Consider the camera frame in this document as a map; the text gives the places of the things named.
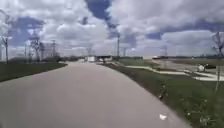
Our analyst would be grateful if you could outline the tall pole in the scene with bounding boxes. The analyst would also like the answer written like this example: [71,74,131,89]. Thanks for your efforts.
[116,34,121,58]
[50,39,57,60]
[162,45,168,68]

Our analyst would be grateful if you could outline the grass verge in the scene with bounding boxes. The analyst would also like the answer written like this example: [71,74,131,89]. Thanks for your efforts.
[0,61,69,83]
[99,58,224,128]

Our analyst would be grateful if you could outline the white litter scrap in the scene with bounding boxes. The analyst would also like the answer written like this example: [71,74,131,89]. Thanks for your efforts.
[158,113,168,121]

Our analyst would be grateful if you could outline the pale side road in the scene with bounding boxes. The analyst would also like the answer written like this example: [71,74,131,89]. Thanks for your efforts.
[125,59,224,82]

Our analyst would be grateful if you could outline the dark vehicle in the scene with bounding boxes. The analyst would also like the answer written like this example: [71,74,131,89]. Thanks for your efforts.
[204,63,218,70]

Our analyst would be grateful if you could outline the bare tree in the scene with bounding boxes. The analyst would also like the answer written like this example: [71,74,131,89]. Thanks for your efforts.
[211,31,224,93]

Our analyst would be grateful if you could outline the row of bare trees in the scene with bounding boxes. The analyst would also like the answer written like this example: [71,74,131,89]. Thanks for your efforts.
[0,9,48,64]

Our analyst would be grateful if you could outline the low buildings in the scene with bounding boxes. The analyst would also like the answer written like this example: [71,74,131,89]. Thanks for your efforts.
[83,54,114,64]

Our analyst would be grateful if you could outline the pale concrete path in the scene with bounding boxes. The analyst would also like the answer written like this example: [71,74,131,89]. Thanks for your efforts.
[0,61,194,128]

